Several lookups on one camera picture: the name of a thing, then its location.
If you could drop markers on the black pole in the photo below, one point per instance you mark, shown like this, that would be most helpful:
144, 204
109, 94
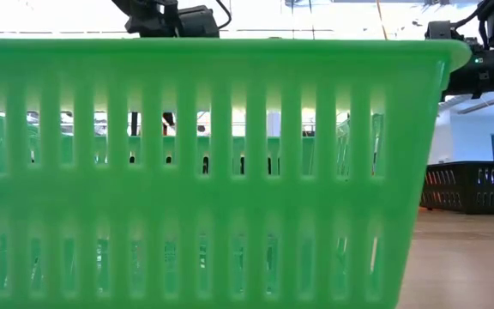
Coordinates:
134, 124

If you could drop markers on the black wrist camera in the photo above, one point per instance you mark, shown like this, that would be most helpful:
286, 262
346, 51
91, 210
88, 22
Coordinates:
439, 30
200, 23

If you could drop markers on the grey ceiling beam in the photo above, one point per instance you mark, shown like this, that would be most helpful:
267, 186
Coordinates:
487, 103

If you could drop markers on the green plastic slotted basket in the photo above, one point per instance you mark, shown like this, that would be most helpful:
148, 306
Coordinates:
230, 193

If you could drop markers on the black plastic slotted basket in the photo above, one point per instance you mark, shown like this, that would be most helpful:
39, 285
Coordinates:
470, 189

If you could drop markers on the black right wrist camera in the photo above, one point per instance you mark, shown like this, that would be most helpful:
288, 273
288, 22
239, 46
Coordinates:
439, 30

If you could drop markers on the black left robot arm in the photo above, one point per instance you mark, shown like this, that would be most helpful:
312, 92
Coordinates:
152, 19

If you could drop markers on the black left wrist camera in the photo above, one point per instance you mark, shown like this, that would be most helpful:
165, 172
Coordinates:
200, 23

